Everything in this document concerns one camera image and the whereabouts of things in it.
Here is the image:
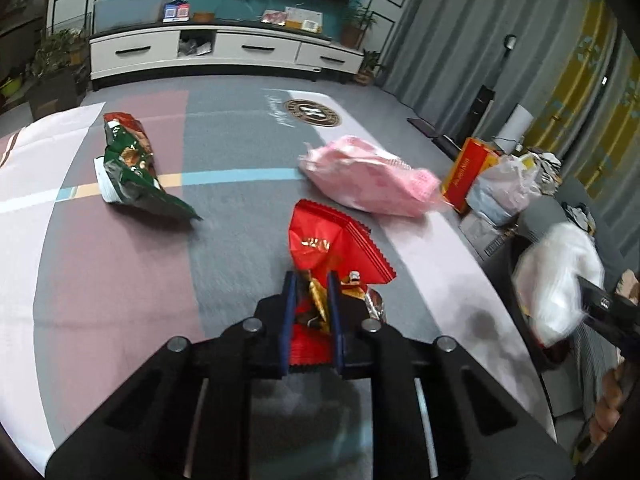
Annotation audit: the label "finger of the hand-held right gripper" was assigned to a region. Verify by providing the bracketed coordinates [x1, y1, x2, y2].
[578, 275, 640, 334]
[584, 316, 640, 359]

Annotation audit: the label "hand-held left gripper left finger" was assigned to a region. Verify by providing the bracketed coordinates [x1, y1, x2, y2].
[45, 271, 297, 480]

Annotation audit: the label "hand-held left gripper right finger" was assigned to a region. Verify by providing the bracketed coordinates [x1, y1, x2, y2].
[326, 271, 574, 480]

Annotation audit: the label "white translucent plastic bag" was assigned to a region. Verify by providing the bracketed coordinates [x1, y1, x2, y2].
[512, 222, 606, 348]

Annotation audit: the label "black trash bin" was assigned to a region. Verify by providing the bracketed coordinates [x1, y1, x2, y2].
[505, 240, 576, 373]

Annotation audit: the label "red gold snack packet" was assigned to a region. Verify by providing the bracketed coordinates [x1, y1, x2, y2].
[287, 199, 398, 366]

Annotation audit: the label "patterned cloth on sofa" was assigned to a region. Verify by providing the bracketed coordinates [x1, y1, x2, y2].
[562, 202, 598, 233]

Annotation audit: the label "grey sofa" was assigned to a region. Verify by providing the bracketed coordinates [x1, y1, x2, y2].
[515, 177, 640, 421]

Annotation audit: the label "grey flat box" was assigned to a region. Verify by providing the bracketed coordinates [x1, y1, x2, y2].
[459, 210, 521, 261]

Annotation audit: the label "pile of patterned clothes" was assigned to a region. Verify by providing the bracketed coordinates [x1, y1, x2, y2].
[525, 147, 563, 196]

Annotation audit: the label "pale blue shopping bag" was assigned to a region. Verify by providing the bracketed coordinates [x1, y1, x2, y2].
[467, 180, 521, 226]

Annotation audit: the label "pink plastic bag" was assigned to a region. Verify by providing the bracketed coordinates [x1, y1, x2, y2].
[299, 135, 451, 218]

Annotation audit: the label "white pink shopping bag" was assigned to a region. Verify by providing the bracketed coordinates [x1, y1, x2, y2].
[480, 154, 541, 211]

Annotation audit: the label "red yellow gift bag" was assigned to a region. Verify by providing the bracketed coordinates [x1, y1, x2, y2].
[440, 137, 501, 213]

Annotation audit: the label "white paper roll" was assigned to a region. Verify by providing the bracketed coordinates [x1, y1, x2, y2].
[497, 104, 535, 153]

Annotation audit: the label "dark flat board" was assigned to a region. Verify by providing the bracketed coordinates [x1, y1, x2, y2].
[407, 117, 463, 153]

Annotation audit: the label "yellow patterned curtain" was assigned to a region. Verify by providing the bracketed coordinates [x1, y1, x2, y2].
[522, 0, 640, 201]

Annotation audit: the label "green snack packet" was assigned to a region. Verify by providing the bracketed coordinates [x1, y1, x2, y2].
[94, 112, 203, 222]

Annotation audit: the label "upright vacuum cleaner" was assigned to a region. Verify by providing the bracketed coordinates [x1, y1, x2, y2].
[470, 34, 518, 136]

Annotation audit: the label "small potted plant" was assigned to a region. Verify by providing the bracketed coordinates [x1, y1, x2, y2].
[355, 50, 386, 86]

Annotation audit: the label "white tv cabinet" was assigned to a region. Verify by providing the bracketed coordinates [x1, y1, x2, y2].
[89, 24, 365, 86]

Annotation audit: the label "tall potted plant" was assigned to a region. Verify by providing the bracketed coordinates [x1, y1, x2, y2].
[342, 2, 378, 50]

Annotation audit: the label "white flat box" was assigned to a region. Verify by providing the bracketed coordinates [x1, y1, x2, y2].
[284, 6, 323, 32]

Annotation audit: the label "grey curtain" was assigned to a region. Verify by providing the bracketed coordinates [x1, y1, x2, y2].
[380, 0, 640, 201]

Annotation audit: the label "blue red card stand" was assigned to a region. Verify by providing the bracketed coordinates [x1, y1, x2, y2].
[162, 2, 192, 23]

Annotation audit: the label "bushy potted plant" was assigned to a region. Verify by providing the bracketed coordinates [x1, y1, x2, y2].
[27, 27, 91, 121]

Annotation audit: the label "grey leaning board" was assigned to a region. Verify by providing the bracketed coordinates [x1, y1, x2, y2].
[94, 0, 170, 31]

